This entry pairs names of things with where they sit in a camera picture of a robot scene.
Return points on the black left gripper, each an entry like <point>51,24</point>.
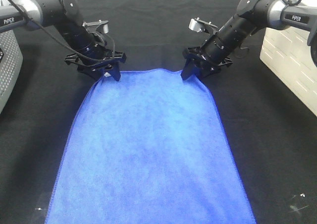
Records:
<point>92,66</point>

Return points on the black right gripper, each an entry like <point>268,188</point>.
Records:
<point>200,65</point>

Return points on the blue microfibre towel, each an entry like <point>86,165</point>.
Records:
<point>148,149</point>

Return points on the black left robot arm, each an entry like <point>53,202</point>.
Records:
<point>86,40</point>

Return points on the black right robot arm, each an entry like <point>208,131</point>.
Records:
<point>250,17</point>

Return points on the white slotted storage box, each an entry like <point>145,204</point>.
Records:
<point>289,48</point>

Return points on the grey perforated basket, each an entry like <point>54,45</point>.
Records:
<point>10,64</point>

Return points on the black table cloth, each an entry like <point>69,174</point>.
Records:
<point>271,133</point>

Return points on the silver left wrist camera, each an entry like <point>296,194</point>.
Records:
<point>100,26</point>

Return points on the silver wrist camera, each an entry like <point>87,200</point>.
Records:
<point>201,26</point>
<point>100,26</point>

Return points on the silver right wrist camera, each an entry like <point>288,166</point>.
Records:
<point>201,26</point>

